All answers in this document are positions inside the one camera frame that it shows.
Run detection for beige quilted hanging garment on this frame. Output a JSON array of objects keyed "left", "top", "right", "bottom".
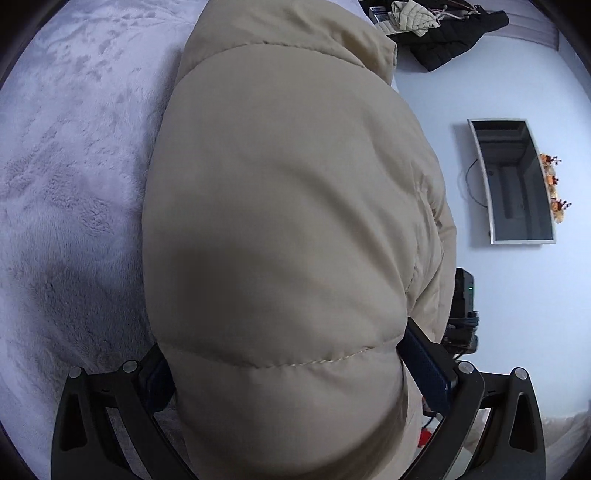
[{"left": 368, "top": 0, "right": 440, "bottom": 38}]

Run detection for grey curtain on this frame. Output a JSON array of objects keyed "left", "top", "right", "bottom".
[{"left": 501, "top": 17, "right": 565, "bottom": 49}]

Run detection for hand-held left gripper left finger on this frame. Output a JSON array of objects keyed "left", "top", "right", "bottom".
[{"left": 51, "top": 344, "right": 177, "bottom": 480}]

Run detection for beige puffer jacket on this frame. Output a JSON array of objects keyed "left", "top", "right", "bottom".
[{"left": 141, "top": 0, "right": 459, "bottom": 480}]

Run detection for wall-mounted flat television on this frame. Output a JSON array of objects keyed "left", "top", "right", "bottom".
[{"left": 467, "top": 118, "right": 556, "bottom": 246}]

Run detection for orange artificial flowers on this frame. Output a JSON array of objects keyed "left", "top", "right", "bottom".
[{"left": 539, "top": 152, "right": 574, "bottom": 225}]

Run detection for black television cable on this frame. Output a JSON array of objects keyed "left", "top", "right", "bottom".
[{"left": 464, "top": 157, "right": 491, "bottom": 209}]

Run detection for lilac fleece bed blanket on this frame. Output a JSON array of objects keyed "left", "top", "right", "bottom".
[{"left": 0, "top": 0, "right": 218, "bottom": 480}]

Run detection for black hanging jacket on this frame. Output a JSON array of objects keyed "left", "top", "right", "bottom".
[{"left": 396, "top": 1, "right": 510, "bottom": 73}]

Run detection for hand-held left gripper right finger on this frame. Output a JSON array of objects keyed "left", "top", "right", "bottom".
[{"left": 398, "top": 318, "right": 548, "bottom": 480}]

